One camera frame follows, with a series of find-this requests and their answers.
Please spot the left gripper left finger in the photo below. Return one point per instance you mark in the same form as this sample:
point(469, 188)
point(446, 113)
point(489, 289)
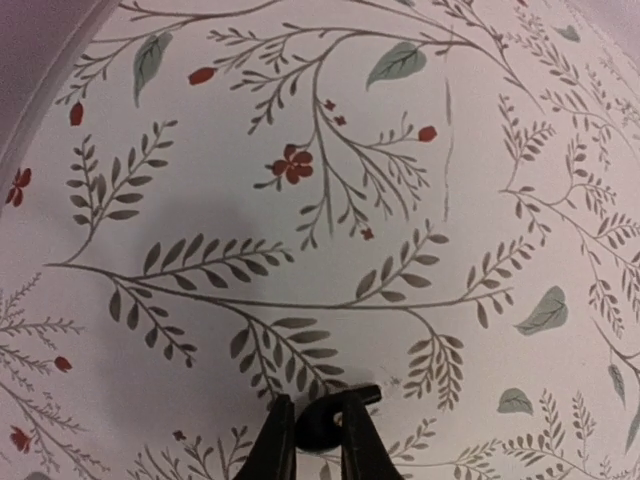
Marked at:
point(273, 455)

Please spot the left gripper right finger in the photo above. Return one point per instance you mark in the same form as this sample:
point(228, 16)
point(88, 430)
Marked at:
point(363, 454)

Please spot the black screw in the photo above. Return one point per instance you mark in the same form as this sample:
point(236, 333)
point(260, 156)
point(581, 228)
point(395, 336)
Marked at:
point(317, 429)

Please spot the floral table mat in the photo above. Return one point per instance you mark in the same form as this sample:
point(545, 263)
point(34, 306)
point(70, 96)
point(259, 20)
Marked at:
point(207, 205)

